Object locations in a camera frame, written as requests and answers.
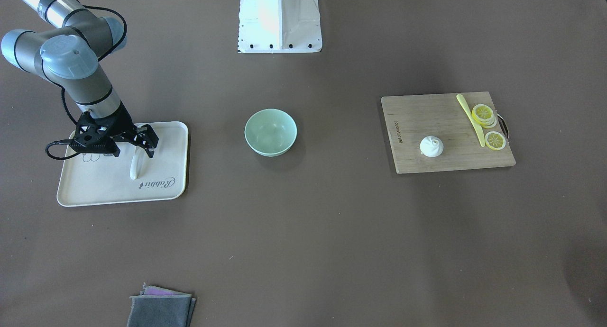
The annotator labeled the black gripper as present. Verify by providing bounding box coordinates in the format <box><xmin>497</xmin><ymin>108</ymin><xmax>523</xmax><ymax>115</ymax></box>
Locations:
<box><xmin>76</xmin><ymin>104</ymin><xmax>159</xmax><ymax>158</ymax></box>

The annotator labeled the white spoon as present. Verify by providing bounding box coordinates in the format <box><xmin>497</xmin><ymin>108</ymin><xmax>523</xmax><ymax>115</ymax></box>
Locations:
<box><xmin>129</xmin><ymin>147</ymin><xmax>146</xmax><ymax>180</ymax></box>

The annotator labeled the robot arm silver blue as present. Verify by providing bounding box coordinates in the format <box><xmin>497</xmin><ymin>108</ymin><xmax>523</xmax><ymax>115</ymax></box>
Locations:
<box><xmin>1</xmin><ymin>0</ymin><xmax>159</xmax><ymax>158</ymax></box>

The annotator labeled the light green bowl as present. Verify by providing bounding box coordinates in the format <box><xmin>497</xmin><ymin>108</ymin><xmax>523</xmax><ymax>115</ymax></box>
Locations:
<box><xmin>244</xmin><ymin>109</ymin><xmax>298</xmax><ymax>157</ymax></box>

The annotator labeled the cream rabbit tray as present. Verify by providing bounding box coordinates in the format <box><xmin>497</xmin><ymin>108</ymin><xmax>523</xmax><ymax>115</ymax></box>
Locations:
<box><xmin>56</xmin><ymin>121</ymin><xmax>189</xmax><ymax>208</ymax></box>

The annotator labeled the grey folded cloth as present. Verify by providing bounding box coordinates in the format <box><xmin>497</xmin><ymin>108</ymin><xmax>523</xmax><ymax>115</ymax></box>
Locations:
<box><xmin>127</xmin><ymin>285</ymin><xmax>197</xmax><ymax>327</ymax></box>

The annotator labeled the wooden cutting board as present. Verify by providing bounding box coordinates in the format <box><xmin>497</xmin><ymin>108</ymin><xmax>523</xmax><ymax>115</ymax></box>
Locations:
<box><xmin>381</xmin><ymin>93</ymin><xmax>516</xmax><ymax>174</ymax></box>

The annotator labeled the yellow plastic knife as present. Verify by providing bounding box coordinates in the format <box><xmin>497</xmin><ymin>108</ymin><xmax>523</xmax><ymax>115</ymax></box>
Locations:
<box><xmin>457</xmin><ymin>94</ymin><xmax>486</xmax><ymax>147</ymax></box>

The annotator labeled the lemon slice stack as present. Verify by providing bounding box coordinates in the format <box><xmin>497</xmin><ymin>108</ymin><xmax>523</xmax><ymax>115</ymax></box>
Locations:
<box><xmin>471</xmin><ymin>104</ymin><xmax>497</xmax><ymax>130</ymax></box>

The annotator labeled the lemon slice single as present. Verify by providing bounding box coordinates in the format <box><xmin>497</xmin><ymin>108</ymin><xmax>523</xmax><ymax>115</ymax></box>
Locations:
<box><xmin>484</xmin><ymin>131</ymin><xmax>507</xmax><ymax>151</ymax></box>

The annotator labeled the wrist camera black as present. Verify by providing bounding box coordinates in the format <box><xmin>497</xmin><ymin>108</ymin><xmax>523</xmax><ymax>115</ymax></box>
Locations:
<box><xmin>69</xmin><ymin>111</ymin><xmax>120</xmax><ymax>157</ymax></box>

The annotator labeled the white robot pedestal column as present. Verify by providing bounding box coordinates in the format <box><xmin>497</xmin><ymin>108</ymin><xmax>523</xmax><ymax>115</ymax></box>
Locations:
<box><xmin>237</xmin><ymin>0</ymin><xmax>322</xmax><ymax>54</ymax></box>

